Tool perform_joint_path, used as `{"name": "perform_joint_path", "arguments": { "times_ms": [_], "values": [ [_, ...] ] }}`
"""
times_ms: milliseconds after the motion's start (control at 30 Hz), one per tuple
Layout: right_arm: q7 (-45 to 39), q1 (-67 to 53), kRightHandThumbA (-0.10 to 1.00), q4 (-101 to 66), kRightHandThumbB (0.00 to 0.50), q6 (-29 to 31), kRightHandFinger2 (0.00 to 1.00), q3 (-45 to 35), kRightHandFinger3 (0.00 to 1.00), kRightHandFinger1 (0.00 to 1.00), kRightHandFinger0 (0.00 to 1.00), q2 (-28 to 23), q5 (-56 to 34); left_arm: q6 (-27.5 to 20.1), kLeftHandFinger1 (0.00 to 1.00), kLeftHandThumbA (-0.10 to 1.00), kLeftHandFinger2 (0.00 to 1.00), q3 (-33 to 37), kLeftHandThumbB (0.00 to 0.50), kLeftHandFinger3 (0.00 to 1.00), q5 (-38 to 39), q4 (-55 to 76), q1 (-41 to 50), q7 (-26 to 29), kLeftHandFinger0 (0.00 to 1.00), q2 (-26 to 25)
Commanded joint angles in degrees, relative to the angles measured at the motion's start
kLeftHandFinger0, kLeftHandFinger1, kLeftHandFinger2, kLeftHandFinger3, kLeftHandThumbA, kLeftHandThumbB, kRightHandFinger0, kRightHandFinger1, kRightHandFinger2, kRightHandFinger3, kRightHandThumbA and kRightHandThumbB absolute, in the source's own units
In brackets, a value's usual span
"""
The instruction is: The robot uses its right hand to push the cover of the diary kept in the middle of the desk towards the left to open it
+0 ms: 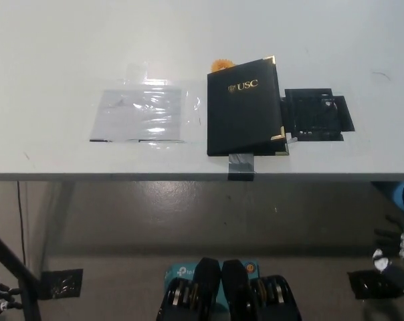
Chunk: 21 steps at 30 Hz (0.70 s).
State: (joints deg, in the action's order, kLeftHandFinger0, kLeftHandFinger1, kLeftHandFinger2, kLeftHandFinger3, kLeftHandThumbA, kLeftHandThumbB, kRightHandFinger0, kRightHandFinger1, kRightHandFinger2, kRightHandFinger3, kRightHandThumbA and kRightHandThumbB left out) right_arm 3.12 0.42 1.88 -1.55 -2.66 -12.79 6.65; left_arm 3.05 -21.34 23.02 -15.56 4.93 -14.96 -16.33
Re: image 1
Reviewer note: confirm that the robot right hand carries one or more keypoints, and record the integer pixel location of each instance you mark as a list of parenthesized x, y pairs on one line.
[(397, 254)]

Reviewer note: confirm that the black USC diary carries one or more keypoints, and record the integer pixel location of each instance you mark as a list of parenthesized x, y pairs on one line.
[(242, 113)]

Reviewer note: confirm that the black table leg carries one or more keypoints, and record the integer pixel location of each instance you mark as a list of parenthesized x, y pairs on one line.
[(11, 261)]

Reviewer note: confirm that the blue and black object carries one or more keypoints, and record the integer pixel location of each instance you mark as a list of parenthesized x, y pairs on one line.
[(402, 197)]

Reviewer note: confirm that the teal TP-Link box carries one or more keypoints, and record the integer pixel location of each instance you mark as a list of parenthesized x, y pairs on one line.
[(182, 271)]

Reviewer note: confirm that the clear plastic film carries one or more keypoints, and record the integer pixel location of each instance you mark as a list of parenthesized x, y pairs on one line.
[(192, 107)]

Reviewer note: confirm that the orange plastic gear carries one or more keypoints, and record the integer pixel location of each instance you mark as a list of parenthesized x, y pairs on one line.
[(220, 65)]

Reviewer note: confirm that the black printed square frame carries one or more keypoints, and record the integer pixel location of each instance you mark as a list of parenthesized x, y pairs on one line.
[(309, 115)]

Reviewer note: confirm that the silver duct tape strip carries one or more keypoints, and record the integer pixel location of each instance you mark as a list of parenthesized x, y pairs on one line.
[(241, 165)]

